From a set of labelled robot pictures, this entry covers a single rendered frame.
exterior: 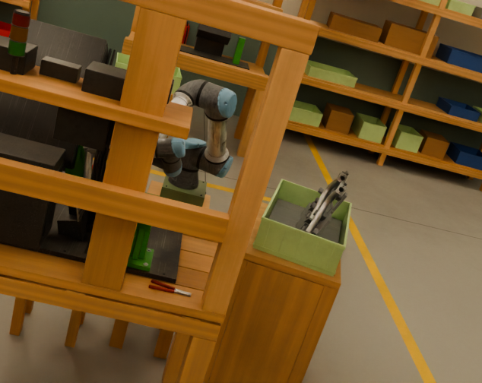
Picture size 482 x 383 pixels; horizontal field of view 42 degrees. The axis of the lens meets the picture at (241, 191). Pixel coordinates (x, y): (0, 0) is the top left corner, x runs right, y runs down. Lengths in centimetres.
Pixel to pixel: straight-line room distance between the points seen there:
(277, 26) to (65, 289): 116
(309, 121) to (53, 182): 593
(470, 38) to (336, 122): 207
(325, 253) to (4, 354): 162
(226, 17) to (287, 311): 162
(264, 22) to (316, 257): 140
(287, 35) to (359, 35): 575
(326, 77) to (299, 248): 485
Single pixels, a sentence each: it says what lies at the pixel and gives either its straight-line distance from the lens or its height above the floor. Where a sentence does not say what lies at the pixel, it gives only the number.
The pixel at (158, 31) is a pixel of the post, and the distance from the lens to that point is 193.
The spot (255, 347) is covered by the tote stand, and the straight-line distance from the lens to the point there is 321.
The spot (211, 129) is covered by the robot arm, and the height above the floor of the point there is 132.
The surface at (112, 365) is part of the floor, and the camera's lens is 334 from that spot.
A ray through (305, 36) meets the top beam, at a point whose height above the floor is 190.
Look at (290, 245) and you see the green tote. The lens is 298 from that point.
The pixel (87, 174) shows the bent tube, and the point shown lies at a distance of 238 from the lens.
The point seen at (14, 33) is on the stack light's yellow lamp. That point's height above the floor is 167.
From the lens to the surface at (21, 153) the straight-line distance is 229.
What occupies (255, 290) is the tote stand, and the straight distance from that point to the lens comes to 304.
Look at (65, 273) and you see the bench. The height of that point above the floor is 88.
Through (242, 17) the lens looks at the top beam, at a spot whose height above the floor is 190.
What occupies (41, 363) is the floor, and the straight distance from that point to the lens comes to 329.
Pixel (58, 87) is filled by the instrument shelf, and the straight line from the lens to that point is 204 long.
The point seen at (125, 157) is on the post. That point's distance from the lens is 204.
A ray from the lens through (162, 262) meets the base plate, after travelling 246.
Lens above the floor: 212
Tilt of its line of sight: 21 degrees down
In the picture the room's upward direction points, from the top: 17 degrees clockwise
